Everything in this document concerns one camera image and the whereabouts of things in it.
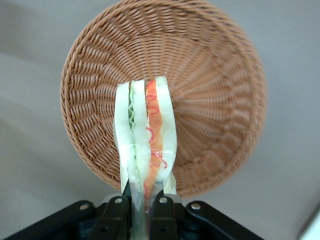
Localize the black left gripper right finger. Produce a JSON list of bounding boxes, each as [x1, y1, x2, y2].
[[149, 183, 265, 240]]

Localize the round brown wicker basket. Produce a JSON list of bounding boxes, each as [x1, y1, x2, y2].
[[59, 0, 268, 200]]

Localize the beige rectangular plastic tray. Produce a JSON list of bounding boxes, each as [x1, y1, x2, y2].
[[296, 212, 320, 240]]

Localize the triangular sandwich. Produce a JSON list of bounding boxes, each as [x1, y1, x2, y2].
[[113, 75, 179, 240]]

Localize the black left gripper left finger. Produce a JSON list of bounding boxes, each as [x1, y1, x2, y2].
[[2, 179, 131, 240]]

